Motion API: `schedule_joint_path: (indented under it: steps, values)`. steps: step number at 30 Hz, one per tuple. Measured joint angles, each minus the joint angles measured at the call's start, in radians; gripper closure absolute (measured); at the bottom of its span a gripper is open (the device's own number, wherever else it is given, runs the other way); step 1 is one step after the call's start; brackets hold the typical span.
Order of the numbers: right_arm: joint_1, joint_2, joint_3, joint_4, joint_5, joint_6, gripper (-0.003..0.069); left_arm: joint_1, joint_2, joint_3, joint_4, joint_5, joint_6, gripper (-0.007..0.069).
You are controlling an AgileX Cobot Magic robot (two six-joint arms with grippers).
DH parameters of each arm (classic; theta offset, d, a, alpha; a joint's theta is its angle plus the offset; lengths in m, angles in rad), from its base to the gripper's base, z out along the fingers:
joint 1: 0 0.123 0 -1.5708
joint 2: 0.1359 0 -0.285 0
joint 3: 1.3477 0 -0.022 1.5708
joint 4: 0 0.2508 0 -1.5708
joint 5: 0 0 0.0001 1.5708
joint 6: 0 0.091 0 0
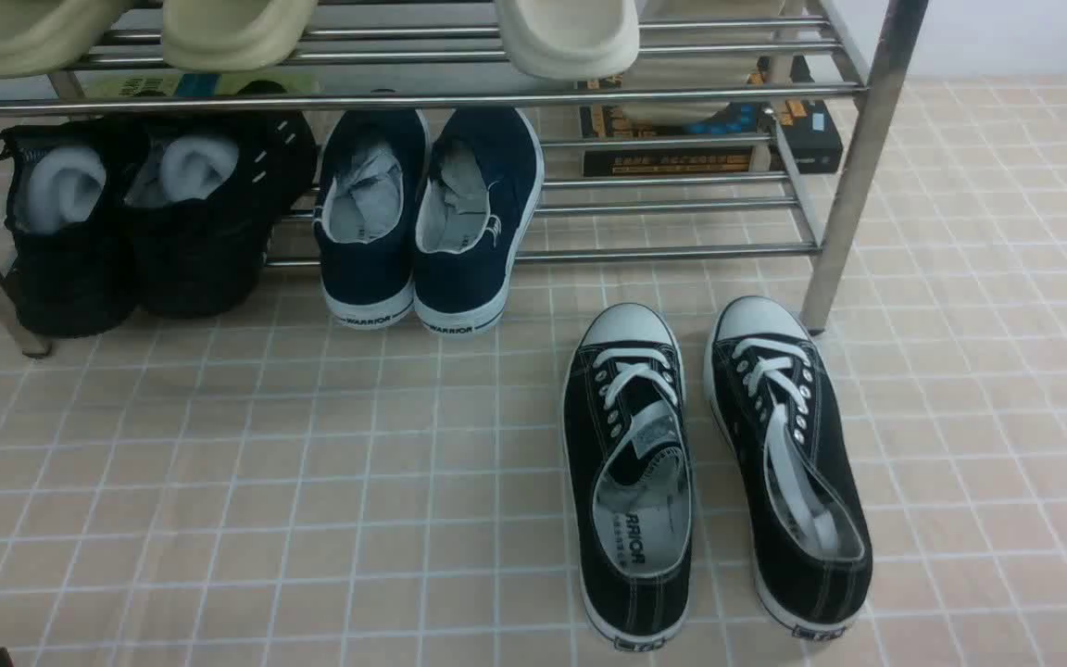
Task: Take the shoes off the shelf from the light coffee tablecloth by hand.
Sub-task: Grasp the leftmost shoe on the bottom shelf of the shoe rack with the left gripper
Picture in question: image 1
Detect silver metal shoe rack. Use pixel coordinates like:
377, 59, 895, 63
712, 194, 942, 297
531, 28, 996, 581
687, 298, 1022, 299
0, 1, 928, 334

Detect black orange box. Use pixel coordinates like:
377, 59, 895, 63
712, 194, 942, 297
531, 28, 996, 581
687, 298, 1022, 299
579, 100, 844, 177

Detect beige slipper far left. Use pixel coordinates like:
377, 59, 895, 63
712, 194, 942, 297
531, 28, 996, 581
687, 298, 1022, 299
0, 1, 136, 79

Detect navy canvas shoe right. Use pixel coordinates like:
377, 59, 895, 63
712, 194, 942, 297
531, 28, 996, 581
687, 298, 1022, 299
412, 107, 545, 336

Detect black knit sneaker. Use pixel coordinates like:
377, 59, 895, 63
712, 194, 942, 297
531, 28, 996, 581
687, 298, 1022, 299
0, 118, 149, 339
123, 109, 319, 320

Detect black canvas sneaker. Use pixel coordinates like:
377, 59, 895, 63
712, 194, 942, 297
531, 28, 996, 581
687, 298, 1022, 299
703, 296, 875, 642
560, 303, 696, 653

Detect cream slipper right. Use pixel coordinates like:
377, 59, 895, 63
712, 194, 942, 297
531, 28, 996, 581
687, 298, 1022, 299
493, 1, 640, 82

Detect beige slipper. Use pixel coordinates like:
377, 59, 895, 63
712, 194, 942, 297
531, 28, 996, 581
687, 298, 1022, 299
161, 0, 318, 72
0, 1, 136, 79

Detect navy canvas shoe left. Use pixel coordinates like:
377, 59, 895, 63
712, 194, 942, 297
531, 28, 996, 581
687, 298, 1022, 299
312, 109, 431, 331

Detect black canvas sneaker right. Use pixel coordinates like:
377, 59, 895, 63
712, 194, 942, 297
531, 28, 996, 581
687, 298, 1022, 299
703, 296, 875, 642

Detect navy canvas shoe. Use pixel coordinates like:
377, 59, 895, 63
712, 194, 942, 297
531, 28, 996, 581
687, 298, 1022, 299
412, 107, 545, 336
312, 109, 431, 331

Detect beige slipper middle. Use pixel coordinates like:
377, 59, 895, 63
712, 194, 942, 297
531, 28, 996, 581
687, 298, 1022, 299
161, 0, 318, 72

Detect black canvas sneaker left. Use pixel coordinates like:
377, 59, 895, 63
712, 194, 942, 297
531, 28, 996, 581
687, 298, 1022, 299
560, 303, 696, 653

